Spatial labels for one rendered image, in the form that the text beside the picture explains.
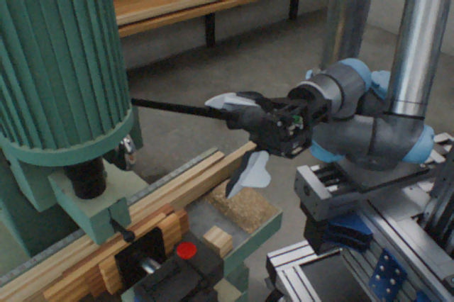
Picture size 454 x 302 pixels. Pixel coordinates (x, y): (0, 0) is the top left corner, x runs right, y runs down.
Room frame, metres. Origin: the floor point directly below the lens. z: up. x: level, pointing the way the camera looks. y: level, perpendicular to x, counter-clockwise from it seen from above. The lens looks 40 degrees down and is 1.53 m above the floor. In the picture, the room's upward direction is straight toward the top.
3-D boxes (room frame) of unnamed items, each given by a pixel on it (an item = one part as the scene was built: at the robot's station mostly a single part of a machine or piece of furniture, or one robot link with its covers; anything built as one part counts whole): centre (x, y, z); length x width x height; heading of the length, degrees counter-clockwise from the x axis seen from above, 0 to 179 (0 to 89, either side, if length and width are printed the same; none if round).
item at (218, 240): (0.48, 0.01, 0.92); 0.04 x 0.04 x 0.03; 50
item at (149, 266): (0.39, 0.12, 0.95); 0.09 x 0.07 x 0.09; 135
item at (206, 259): (0.34, 0.06, 0.99); 0.13 x 0.11 x 0.06; 135
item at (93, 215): (0.48, 0.23, 1.03); 0.14 x 0.07 x 0.09; 45
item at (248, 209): (0.59, -0.03, 0.92); 0.14 x 0.09 x 0.04; 45
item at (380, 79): (0.86, -0.40, 0.98); 0.13 x 0.12 x 0.14; 74
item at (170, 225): (0.43, 0.15, 0.94); 0.16 x 0.02 x 0.08; 135
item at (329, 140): (0.63, -0.22, 1.06); 0.11 x 0.08 x 0.11; 74
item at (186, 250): (0.38, 0.06, 1.02); 0.03 x 0.03 x 0.01
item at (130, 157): (0.64, 0.22, 1.02); 0.12 x 0.03 x 0.12; 45
